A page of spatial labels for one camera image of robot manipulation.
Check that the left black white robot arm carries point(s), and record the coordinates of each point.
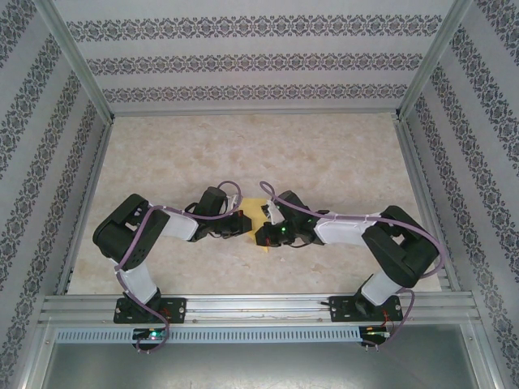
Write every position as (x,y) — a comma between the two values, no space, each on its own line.
(180,225)

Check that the aluminium lower frame beam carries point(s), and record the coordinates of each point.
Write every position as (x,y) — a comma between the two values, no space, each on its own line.
(492,356)
(34,356)

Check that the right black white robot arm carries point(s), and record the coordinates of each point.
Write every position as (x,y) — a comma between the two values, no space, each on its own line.
(340,233)

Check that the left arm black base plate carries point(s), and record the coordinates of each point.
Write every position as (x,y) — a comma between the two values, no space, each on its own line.
(178,310)

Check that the long aluminium mounting rail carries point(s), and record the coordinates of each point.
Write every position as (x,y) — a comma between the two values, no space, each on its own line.
(251,308)

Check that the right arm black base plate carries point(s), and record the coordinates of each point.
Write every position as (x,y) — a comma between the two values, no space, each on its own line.
(340,310)

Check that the grey sheet metal panel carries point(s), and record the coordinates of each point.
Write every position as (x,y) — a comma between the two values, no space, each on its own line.
(259,368)

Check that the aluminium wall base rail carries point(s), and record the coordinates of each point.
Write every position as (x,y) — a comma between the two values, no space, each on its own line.
(255,111)

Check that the yellow paper sheet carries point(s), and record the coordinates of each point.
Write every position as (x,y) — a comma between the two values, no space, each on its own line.
(253,206)

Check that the aluminium side rail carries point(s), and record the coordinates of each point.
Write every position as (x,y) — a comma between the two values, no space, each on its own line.
(424,202)
(88,202)

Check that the aluminium frame post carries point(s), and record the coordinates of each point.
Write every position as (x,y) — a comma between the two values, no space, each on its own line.
(431,61)
(78,61)

